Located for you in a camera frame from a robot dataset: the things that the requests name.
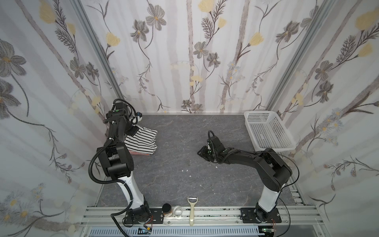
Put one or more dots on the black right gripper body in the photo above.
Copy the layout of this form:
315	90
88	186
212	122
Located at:
206	152

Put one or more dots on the cream handled peeler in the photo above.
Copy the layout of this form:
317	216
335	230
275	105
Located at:
192	202

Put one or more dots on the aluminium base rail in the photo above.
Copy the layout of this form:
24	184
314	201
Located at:
299	221

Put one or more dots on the black white striped tank top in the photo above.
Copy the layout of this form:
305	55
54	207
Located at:
143	141

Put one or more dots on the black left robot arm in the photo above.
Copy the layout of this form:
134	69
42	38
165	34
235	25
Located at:
118	165

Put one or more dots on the red white striped tank top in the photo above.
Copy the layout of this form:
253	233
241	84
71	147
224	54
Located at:
139	153

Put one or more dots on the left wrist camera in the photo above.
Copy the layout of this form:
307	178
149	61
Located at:
127	110

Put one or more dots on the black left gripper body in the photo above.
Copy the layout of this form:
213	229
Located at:
130	130

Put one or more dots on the white plastic laundry basket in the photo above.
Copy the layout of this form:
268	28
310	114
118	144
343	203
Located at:
267	130

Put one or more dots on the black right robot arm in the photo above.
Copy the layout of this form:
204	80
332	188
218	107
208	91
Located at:
272	170

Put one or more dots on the white slotted cable duct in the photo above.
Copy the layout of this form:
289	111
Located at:
200	231

